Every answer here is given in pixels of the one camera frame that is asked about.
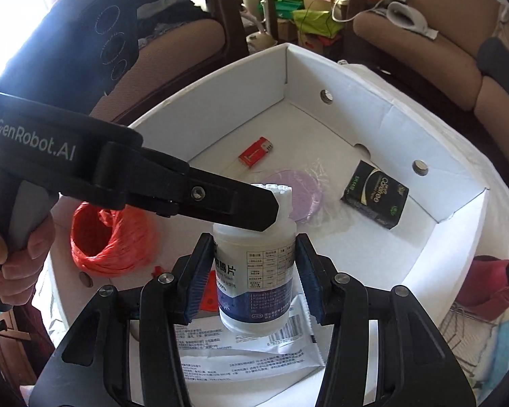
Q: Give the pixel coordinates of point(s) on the person's left hand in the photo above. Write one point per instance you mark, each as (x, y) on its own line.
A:
(20, 270)

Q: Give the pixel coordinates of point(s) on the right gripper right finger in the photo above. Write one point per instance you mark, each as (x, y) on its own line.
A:
(416, 367)

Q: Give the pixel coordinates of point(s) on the black Carefree packet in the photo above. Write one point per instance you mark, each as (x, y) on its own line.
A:
(376, 195)

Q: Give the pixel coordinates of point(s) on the red transparent lighter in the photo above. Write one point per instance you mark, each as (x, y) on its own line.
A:
(250, 157)

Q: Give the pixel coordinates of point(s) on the purple sponge in plastic bag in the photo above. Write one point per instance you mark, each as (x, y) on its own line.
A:
(315, 203)

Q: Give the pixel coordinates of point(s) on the chair with folded clothes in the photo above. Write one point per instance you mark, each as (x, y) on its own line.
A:
(179, 41)

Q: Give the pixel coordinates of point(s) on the red plastic grater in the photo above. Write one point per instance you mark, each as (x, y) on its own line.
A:
(210, 300)

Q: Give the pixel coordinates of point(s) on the white plastic pill bottle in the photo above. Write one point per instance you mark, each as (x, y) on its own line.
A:
(254, 271)

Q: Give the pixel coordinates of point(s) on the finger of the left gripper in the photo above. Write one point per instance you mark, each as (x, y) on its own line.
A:
(168, 186)

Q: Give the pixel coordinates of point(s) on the white cardboard box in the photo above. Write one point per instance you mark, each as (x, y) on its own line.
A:
(365, 228)

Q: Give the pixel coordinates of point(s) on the red plastic string ball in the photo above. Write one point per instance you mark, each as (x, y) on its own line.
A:
(112, 243)

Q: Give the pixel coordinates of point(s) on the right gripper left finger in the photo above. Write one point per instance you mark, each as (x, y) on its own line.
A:
(90, 367)

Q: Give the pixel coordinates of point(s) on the brown sofa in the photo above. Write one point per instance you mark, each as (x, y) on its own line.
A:
(460, 46)

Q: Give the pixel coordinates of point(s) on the striped white tablecloth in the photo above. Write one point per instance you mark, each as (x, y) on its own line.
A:
(471, 177)

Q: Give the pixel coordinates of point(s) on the white printed sachet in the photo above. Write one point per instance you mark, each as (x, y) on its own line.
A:
(210, 352)

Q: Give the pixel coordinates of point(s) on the dark red handbag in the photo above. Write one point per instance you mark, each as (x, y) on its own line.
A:
(485, 291)

